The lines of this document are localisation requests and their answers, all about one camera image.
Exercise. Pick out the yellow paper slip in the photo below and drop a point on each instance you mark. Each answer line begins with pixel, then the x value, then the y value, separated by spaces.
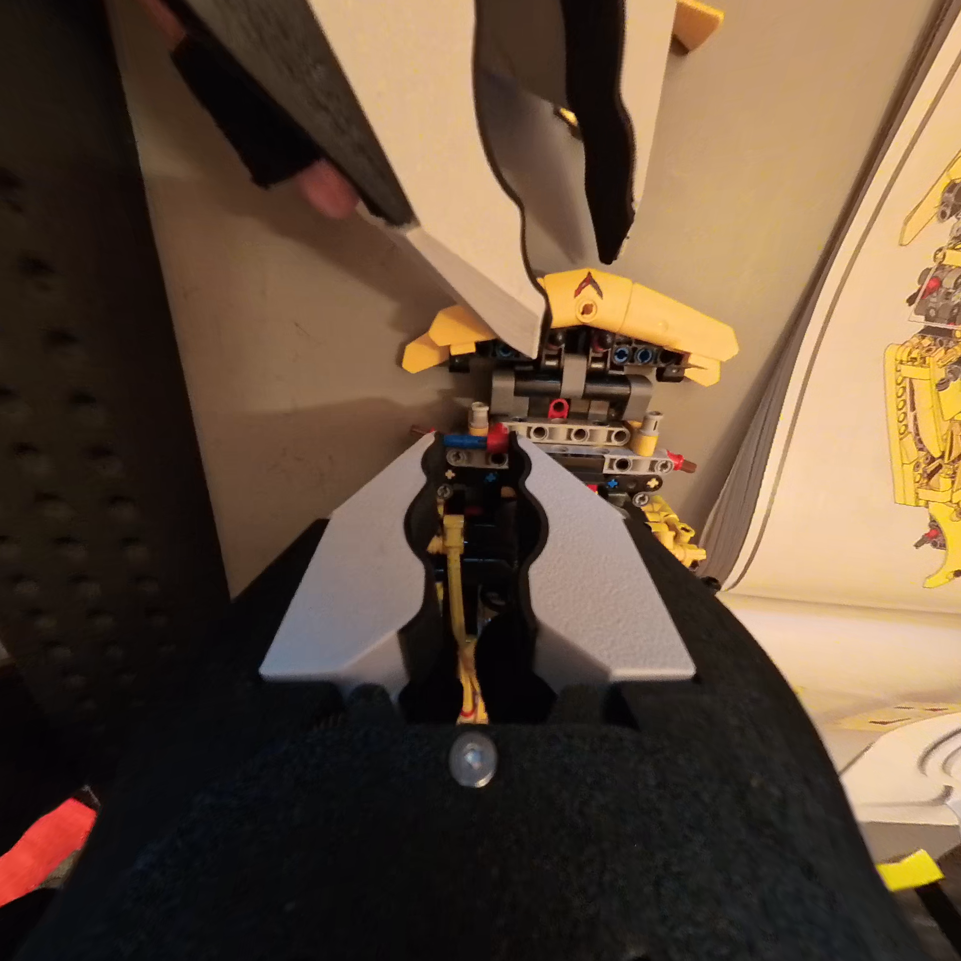
pixel 908 871

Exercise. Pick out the pile of yellow black bricks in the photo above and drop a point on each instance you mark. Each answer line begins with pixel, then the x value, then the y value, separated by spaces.
pixel 698 22

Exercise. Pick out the red bush connector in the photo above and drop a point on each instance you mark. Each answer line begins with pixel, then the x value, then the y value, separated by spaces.
pixel 497 437

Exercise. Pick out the yellow panel with black pins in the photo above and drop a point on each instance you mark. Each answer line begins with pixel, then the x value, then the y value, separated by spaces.
pixel 443 342

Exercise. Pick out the red striped band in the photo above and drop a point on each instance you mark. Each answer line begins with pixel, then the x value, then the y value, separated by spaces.
pixel 45 848

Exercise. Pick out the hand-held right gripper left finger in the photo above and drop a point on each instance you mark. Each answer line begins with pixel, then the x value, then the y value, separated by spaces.
pixel 345 600

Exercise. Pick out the yellow toy car model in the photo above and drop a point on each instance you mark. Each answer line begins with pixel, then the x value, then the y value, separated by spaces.
pixel 570 390

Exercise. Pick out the open instruction booklet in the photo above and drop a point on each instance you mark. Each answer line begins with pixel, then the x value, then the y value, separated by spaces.
pixel 841 375

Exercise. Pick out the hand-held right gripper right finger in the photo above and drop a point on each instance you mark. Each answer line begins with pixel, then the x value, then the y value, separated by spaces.
pixel 608 600

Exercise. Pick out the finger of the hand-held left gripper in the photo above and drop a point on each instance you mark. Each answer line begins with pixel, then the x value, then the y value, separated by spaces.
pixel 646 75
pixel 420 112

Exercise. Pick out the person's left hand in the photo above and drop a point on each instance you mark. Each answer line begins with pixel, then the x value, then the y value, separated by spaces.
pixel 330 191

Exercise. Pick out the yellow arrow panel assembly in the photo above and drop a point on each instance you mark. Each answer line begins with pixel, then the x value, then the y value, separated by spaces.
pixel 661 315

